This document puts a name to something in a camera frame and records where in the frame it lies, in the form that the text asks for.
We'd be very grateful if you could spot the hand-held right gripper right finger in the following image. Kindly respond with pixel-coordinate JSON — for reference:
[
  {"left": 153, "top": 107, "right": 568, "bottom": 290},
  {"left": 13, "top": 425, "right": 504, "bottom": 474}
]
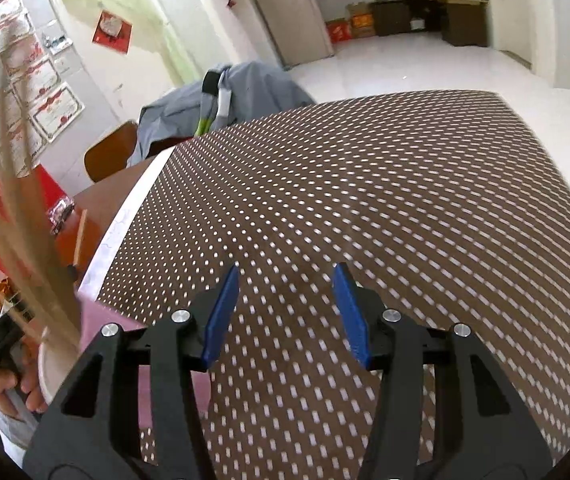
[{"left": 331, "top": 261, "right": 551, "bottom": 480}]

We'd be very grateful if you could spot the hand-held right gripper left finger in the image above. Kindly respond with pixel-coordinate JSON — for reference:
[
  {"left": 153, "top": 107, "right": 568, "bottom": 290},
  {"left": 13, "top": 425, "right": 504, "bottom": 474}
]
[{"left": 24, "top": 262, "right": 242, "bottom": 480}]

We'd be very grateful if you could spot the wooden chopstick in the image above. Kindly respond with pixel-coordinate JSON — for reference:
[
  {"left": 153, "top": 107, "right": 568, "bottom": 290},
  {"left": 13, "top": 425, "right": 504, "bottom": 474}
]
[
  {"left": 72, "top": 209, "right": 89, "bottom": 267},
  {"left": 0, "top": 240, "right": 53, "bottom": 343}
]

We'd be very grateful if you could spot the bunch of wooden chopsticks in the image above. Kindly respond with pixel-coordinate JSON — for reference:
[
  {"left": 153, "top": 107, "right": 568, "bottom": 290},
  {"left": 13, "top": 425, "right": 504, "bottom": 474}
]
[{"left": 0, "top": 72, "right": 86, "bottom": 361}]

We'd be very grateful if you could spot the pink cylindrical cup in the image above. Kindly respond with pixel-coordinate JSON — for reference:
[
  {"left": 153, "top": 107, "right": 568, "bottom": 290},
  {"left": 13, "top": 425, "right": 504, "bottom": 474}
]
[{"left": 37, "top": 305, "right": 213, "bottom": 461}]

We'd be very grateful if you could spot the person's left forearm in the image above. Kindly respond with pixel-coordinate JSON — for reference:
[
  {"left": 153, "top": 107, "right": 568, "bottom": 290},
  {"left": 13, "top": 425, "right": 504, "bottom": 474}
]
[{"left": 0, "top": 400, "right": 40, "bottom": 453}]

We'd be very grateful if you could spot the person's left hand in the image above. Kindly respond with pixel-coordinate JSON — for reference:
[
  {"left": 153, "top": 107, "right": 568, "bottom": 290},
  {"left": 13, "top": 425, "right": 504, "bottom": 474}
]
[{"left": 0, "top": 360, "right": 50, "bottom": 418}]

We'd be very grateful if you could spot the orange wrapper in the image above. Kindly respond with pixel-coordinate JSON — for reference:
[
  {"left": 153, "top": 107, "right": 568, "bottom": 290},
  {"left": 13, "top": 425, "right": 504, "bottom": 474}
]
[{"left": 0, "top": 280, "right": 36, "bottom": 322}]

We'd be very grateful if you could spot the brown polka-dot tablecloth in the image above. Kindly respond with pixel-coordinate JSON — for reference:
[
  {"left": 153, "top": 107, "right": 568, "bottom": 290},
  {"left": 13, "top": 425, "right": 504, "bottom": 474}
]
[{"left": 77, "top": 89, "right": 570, "bottom": 480}]

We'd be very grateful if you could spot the clear plastic bag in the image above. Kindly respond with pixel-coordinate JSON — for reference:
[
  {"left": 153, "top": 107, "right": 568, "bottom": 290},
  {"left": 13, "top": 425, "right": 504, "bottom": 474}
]
[{"left": 49, "top": 196, "right": 76, "bottom": 237}]

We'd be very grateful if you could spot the brown wooden chair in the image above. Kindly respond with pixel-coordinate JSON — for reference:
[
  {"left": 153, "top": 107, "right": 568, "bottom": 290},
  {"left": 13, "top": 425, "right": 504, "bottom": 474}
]
[{"left": 84, "top": 120, "right": 140, "bottom": 183}]

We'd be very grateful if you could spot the grey jacket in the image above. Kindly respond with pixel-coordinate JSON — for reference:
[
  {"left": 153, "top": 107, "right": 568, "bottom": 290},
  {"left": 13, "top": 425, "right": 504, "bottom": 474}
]
[{"left": 137, "top": 61, "right": 316, "bottom": 161}]

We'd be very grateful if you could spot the red cardboard box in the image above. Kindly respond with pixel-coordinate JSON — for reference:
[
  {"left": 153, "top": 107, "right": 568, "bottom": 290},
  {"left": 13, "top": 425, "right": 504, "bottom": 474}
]
[{"left": 325, "top": 19, "right": 353, "bottom": 44}]

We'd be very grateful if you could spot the green curtain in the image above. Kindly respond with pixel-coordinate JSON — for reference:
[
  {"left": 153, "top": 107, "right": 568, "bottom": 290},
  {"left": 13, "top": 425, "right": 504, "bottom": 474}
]
[{"left": 52, "top": 0, "right": 201, "bottom": 86}]

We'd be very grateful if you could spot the orange cardboard box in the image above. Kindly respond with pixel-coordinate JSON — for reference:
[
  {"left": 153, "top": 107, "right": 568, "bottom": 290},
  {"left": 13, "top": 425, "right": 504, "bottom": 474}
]
[{"left": 346, "top": 1, "right": 377, "bottom": 38}]

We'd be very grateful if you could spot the dark wooden desk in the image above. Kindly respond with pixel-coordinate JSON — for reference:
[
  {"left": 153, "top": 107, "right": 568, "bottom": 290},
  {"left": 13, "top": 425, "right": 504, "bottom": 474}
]
[{"left": 369, "top": 0, "right": 490, "bottom": 48}]

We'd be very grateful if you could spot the wall of award certificates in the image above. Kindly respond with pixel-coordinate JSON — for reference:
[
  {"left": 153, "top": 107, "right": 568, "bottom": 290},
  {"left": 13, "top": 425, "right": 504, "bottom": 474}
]
[{"left": 0, "top": 0, "right": 86, "bottom": 241}]

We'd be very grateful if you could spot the red wall poster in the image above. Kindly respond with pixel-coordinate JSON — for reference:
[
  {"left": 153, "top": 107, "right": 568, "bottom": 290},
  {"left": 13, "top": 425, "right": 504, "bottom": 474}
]
[{"left": 92, "top": 10, "right": 132, "bottom": 55}]

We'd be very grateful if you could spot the small wall photo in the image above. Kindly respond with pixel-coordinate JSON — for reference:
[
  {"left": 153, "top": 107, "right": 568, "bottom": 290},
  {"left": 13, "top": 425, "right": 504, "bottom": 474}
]
[{"left": 41, "top": 20, "right": 73, "bottom": 55}]

